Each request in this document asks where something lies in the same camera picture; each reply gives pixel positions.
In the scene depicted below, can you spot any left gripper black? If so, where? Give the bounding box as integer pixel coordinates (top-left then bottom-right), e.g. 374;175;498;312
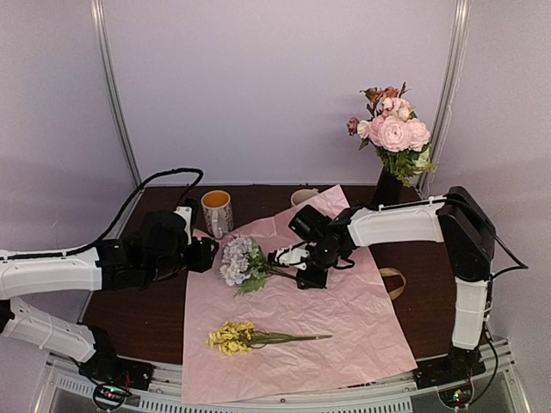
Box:
145;235;219;283

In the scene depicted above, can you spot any blue hydrangea flower bunch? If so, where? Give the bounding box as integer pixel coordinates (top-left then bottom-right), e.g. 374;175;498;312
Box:
220;237;295;296

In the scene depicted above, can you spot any tan satin ribbon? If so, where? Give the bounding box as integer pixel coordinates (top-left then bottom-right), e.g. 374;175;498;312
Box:
379;268;407;301

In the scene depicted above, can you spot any yellow small flower bunch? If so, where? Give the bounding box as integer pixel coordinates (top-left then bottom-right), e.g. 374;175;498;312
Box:
206;321;332;356

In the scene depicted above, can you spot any black cylindrical vase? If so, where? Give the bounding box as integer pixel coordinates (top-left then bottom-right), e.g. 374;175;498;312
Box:
369;169;404;210

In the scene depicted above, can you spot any green fern white flower bunch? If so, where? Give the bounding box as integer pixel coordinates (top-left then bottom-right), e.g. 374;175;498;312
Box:
376;144;436;187

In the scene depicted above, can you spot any pink peony flower stem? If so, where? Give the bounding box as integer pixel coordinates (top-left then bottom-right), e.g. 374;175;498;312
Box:
369;115;412;152

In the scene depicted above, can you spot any orange brown flower stem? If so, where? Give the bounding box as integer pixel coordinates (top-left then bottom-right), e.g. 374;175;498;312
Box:
360;82;409;118

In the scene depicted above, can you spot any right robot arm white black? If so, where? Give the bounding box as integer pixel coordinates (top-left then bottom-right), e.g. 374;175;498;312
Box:
275;186;504;380

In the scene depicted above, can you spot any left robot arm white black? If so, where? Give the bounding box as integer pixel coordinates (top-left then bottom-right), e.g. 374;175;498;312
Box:
1;206;219;382

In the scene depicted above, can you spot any yellow-inside floral mug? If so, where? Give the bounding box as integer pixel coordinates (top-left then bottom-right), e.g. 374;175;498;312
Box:
201;190;233;239

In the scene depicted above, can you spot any beige floral mug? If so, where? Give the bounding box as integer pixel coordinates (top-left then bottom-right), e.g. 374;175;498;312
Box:
290;188;319;207

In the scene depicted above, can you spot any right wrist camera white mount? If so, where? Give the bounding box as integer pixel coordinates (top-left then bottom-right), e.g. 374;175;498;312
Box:
268;243;310;271

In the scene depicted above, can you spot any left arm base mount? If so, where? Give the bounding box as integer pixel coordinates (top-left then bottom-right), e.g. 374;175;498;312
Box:
74;348;154;411

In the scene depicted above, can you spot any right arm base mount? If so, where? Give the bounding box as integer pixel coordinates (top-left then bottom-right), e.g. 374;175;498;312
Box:
413;357;486;410

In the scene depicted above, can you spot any left aluminium frame post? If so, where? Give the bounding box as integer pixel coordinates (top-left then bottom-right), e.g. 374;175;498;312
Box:
90;0;142;187

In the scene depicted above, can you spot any aluminium frame post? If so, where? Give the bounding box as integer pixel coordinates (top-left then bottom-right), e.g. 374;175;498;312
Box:
90;0;142;187
415;0;470;193

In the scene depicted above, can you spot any right aluminium frame post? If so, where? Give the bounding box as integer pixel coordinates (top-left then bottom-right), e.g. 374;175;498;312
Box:
415;0;470;193

